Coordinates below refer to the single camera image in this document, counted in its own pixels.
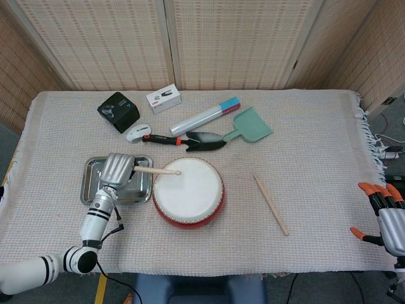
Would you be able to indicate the blue padded seat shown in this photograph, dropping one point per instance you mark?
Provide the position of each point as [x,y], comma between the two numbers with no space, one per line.
[196,288]

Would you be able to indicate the black garden trowel orange collar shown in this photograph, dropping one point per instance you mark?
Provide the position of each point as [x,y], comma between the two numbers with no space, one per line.
[202,142]

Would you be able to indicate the silver orange-tipped right robot hand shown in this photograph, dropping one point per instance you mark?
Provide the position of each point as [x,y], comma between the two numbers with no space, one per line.
[394,225]

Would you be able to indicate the stainless steel tray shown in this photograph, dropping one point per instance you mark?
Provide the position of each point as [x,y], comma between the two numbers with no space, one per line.
[136,190]

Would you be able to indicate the bamboo folding screen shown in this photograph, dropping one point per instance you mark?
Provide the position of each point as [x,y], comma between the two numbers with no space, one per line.
[234,44]

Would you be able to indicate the white computer mouse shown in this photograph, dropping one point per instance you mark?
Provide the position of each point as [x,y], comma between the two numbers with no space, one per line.
[138,133]

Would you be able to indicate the beige woven tablecloth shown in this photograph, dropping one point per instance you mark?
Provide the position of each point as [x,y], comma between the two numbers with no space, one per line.
[316,190]

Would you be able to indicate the clear tube coloured cap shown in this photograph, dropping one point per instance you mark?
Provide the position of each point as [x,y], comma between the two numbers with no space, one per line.
[199,118]

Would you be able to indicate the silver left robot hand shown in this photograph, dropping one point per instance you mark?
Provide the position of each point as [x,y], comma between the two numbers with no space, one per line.
[117,169]

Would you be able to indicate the white cardboard box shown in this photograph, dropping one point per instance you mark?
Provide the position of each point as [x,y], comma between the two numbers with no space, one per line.
[163,98]

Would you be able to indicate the white power strip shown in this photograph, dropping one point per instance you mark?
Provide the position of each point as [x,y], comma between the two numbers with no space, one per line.
[390,154]

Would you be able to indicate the black cardboard box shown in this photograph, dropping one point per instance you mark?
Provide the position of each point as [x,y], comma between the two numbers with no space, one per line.
[118,111]

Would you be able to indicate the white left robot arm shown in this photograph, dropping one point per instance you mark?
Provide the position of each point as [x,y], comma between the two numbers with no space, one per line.
[95,225]

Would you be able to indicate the green plastic dustpan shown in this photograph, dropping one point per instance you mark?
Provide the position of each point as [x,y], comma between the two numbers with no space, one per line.
[251,126]

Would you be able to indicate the red drum with white skin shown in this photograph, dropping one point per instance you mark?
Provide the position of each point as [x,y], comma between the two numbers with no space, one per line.
[190,196]

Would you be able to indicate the wooden drumstick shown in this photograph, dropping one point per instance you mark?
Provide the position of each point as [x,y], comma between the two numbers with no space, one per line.
[158,171]
[271,205]

